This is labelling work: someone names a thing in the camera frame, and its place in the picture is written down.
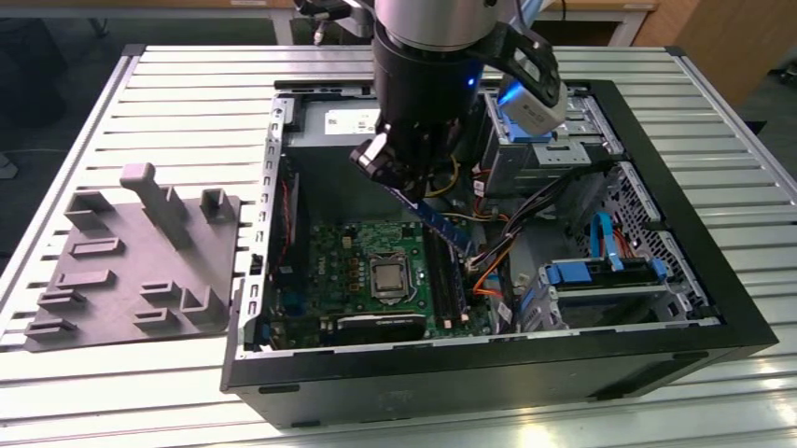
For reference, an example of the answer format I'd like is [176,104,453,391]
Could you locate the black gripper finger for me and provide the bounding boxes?
[347,134,409,197]

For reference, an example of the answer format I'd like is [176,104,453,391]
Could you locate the dark RAM stick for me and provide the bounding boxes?
[444,251,469,324]
[381,181,472,259]

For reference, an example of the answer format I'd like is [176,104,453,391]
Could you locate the grey power supply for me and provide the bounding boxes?
[283,99,413,224]

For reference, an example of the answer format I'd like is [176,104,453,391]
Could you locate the blue drive bay latch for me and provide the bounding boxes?
[491,92,555,145]

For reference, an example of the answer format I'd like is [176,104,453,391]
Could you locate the green motherboard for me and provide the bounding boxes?
[303,218,499,350]

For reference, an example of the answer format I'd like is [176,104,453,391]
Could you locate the silver CPU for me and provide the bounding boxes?
[371,259,409,291]

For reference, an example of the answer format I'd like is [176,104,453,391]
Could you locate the grey metal drive cage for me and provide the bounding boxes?
[483,91,624,198]

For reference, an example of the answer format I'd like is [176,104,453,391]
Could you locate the CPU socket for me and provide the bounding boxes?
[364,250,416,307]

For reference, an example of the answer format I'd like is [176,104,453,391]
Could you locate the black graphics card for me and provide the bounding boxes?
[320,312,431,347]

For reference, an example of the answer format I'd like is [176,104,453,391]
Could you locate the hard disk in blue carrier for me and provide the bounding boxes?
[537,258,672,294]

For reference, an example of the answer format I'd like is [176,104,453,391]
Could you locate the grey parts rack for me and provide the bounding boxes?
[22,161,244,354]

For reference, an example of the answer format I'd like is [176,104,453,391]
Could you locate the wooden cabinet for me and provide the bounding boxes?
[631,0,797,109]

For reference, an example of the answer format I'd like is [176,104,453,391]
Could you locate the black PC case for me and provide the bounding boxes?
[217,77,780,429]

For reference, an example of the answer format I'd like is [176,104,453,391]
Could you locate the dark chair base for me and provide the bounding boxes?
[768,59,797,86]

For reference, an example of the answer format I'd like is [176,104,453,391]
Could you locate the yellow wire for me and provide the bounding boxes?
[425,153,463,203]

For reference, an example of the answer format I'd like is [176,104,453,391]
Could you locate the red twisted wire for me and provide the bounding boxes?
[277,176,299,270]

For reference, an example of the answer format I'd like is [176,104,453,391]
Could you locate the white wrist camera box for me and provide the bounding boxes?
[495,77,570,137]

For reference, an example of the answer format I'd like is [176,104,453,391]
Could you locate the black cable bundle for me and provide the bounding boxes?
[499,161,618,237]

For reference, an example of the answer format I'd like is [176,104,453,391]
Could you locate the orange wires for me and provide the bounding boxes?
[467,231,519,298]

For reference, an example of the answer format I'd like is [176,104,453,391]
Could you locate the white frame desk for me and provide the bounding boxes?
[0,0,662,48]

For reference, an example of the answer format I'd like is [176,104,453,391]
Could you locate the blue plastic drive rail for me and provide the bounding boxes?
[516,278,548,328]

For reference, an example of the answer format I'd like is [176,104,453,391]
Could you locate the blue flat data cable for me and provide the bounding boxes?
[586,211,626,273]

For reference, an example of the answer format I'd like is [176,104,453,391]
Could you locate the red flat data cable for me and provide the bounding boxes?
[612,226,638,260]

